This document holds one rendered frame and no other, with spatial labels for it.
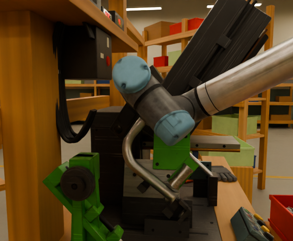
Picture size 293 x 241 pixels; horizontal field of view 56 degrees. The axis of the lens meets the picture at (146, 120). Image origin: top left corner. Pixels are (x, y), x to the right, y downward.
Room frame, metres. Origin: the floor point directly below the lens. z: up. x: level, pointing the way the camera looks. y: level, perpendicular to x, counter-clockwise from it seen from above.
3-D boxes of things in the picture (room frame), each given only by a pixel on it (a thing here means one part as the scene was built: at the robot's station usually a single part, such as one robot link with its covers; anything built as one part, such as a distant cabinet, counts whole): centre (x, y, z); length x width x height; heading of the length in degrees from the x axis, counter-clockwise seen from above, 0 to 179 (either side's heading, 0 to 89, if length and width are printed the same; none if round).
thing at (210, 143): (1.05, -0.14, 1.11); 0.39 x 0.16 x 0.03; 82
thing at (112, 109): (1.11, 0.09, 1.07); 0.30 x 0.18 x 0.34; 172
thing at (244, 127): (4.31, -0.70, 1.19); 2.30 x 0.55 x 2.39; 33
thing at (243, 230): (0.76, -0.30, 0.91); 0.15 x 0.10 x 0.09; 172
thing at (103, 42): (0.90, 0.19, 1.42); 0.17 x 0.12 x 0.15; 172
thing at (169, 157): (0.90, -0.09, 1.17); 0.13 x 0.12 x 0.20; 172
